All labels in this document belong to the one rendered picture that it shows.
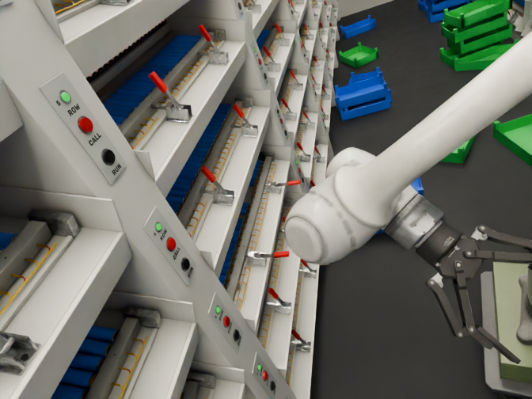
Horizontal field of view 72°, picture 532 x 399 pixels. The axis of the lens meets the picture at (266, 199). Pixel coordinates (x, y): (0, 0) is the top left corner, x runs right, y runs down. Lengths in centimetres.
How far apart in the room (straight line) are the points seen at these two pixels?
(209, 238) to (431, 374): 80
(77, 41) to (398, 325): 115
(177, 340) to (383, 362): 81
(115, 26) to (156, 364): 46
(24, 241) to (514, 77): 58
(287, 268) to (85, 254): 73
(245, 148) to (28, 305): 62
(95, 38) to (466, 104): 46
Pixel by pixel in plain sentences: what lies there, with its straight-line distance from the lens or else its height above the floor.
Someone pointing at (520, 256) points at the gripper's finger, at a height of 58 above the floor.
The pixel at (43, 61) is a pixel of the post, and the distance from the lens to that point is 45.
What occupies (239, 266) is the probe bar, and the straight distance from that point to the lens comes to 84.
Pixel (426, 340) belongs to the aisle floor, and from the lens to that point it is 129.
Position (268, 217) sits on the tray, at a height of 52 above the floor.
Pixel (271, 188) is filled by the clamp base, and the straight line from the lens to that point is 105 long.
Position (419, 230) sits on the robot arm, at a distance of 66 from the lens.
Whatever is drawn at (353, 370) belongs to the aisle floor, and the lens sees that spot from 126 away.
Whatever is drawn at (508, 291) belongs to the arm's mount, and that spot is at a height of 26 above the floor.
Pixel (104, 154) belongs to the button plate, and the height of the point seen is 98.
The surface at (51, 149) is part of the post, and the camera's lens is 43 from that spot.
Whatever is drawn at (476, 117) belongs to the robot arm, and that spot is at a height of 85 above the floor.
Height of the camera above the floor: 112
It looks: 35 degrees down
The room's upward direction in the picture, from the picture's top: 24 degrees counter-clockwise
